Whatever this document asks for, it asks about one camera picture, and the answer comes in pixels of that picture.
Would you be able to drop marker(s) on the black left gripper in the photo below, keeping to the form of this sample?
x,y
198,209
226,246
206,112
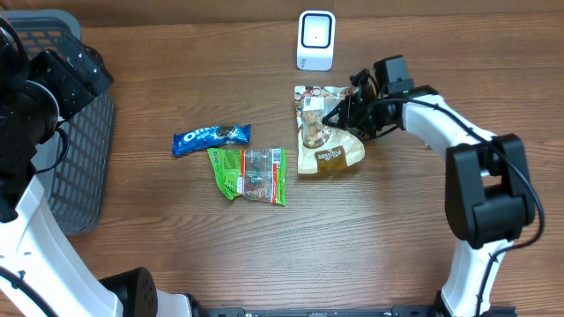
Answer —
x,y
79,90

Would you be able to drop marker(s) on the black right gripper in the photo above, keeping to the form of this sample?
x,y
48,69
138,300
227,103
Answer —
x,y
345,120

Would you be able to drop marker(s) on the beige nut snack pouch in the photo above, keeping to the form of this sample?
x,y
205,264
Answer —
x,y
321,148

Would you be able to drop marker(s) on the blue Oreo cookie packet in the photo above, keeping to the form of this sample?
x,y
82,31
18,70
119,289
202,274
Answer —
x,y
204,138

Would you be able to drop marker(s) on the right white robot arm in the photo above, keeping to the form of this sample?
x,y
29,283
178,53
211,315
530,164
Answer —
x,y
489,197

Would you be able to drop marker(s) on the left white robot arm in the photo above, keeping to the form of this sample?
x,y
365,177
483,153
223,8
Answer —
x,y
41,272

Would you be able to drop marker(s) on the white barcode scanner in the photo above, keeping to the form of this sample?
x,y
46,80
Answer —
x,y
316,40

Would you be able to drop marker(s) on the green clear snack packet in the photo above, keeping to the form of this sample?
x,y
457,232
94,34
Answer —
x,y
258,175

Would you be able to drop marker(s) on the grey plastic mesh basket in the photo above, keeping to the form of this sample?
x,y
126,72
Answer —
x,y
76,187

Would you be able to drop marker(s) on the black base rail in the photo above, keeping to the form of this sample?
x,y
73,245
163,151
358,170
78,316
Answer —
x,y
395,311

